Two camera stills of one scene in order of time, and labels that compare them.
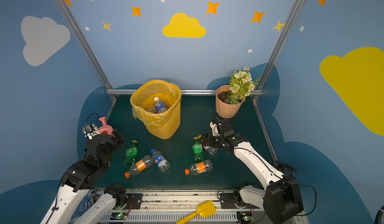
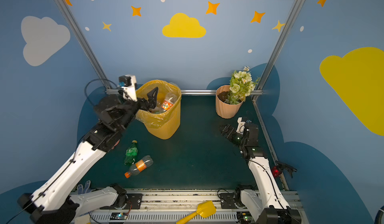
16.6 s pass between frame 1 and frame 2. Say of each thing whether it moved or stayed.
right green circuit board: stayed
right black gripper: moved
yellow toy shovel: stayed
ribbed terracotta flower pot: stayed
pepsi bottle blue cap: moved
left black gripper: moved
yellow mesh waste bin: stayed
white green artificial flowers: stayed
